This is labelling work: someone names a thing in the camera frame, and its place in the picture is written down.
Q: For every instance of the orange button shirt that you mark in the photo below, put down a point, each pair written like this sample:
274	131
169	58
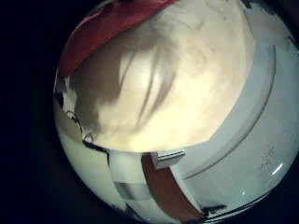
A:
102	25

